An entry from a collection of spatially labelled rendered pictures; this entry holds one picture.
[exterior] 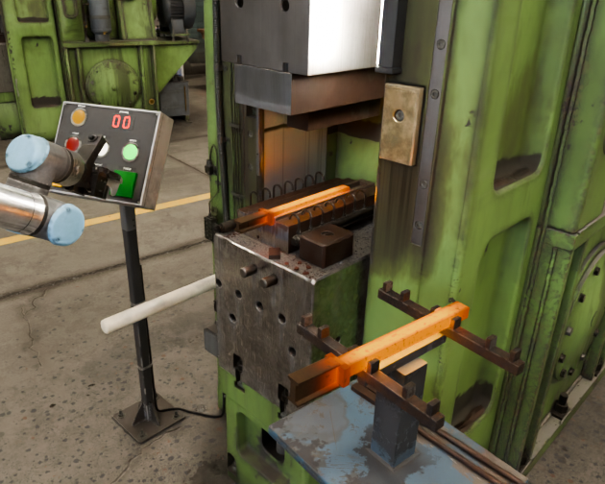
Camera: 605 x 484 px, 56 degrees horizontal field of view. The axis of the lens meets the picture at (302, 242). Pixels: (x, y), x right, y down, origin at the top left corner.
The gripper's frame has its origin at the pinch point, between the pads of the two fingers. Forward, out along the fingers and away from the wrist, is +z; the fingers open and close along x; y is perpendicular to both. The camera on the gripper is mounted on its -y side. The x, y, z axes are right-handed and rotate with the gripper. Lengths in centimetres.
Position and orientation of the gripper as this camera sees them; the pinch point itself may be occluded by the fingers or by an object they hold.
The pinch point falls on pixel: (118, 179)
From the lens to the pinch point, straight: 170.2
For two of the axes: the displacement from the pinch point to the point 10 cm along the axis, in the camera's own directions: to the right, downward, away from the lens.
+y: -1.9, 9.8, -0.7
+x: 9.5, 1.6, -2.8
